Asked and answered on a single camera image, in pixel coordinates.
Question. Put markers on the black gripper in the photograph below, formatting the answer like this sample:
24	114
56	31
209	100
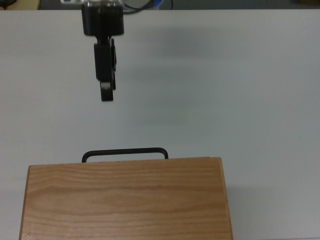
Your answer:
103	21

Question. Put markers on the tan wooden desk edge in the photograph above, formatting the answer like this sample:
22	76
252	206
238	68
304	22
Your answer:
25	4

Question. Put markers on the wooden cabinet box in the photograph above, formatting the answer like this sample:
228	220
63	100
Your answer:
125	200

